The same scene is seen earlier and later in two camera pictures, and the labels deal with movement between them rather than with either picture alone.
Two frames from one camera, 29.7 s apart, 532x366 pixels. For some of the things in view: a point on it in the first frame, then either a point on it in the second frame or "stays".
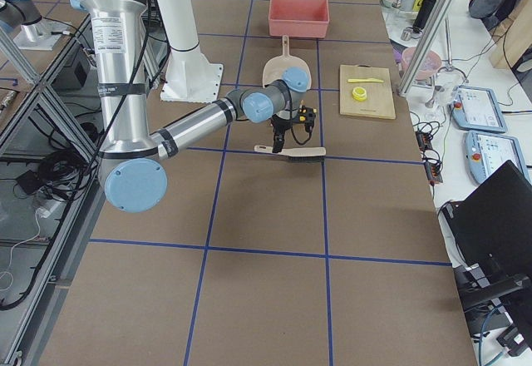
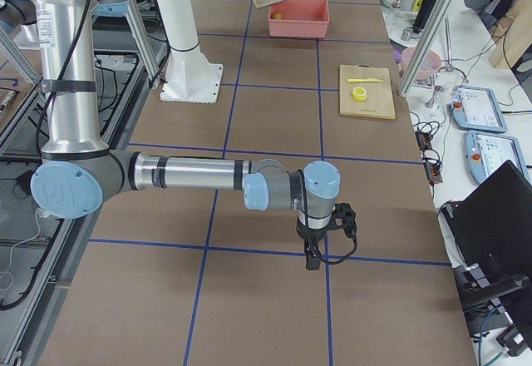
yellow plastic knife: x=364 y=80 stays
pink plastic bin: x=298 y=17 stays
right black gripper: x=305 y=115 → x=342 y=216
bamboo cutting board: x=366 y=91 stays
